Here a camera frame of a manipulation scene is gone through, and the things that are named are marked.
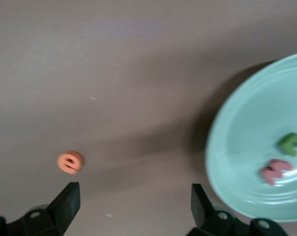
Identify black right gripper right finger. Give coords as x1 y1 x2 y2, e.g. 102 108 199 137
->
187 183 252 236

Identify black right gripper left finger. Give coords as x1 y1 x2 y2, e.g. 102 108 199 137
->
6 182 81 236

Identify orange foam letter e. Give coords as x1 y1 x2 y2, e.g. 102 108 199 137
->
56 150 85 175

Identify pink foam letter w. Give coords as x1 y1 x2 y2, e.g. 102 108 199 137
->
260 159 294 187

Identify green foam letter n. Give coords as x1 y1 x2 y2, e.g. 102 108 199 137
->
276 132 297 157

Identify mint green round plate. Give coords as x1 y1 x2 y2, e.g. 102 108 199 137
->
204 51 297 223

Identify brown paper table cover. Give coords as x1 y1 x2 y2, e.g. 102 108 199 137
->
0 0 297 236

